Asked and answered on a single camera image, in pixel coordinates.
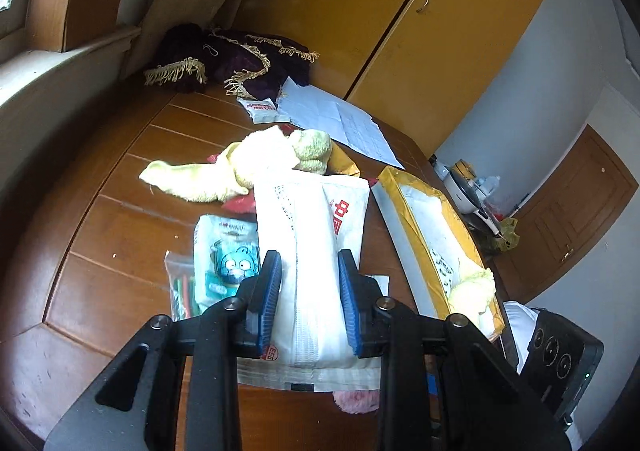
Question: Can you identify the blue cartoon wipes pack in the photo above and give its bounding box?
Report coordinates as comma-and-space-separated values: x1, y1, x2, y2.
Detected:
193, 215, 260, 312

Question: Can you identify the white tissue pack red print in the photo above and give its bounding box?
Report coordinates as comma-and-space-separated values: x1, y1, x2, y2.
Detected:
238, 170, 380, 391

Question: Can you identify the bag of coloured sticks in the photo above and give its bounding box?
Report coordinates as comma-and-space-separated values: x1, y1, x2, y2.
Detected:
164, 251, 201, 321

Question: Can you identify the pink fluffy item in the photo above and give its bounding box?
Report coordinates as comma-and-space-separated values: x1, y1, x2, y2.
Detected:
333, 390, 380, 414

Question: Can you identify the red foil pouch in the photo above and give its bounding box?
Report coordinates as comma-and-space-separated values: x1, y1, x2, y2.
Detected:
213, 126, 299, 214

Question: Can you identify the yellow padded envelope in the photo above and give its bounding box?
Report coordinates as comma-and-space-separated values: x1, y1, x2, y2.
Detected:
326, 141, 360, 177

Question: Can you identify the yellow plastic bag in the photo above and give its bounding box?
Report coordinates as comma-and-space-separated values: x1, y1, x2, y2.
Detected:
485, 217, 520, 253

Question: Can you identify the white rice cooker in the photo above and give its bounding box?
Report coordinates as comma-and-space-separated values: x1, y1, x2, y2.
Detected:
442, 166, 482, 214

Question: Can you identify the yellow ceramic jar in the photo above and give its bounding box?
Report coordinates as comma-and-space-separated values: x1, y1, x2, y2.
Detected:
451, 160, 476, 180

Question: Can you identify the clear plastic bottle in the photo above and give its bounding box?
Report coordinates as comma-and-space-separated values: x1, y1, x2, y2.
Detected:
480, 176, 500, 197

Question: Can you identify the brown wooden door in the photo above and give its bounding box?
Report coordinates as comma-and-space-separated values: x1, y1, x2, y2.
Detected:
494, 125, 639, 303

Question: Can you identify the white paper sheet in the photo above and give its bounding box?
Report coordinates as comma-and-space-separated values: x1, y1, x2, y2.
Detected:
277, 78, 402, 168

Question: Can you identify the small white red packet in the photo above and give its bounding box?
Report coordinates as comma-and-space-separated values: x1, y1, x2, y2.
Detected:
236, 98, 290, 124

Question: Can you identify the dark purple fringed cloth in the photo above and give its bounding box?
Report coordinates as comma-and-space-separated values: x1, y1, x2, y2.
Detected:
144, 23, 319, 101

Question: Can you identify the yellow wooden wardrobe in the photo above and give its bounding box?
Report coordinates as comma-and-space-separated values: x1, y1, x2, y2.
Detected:
231, 0, 543, 154

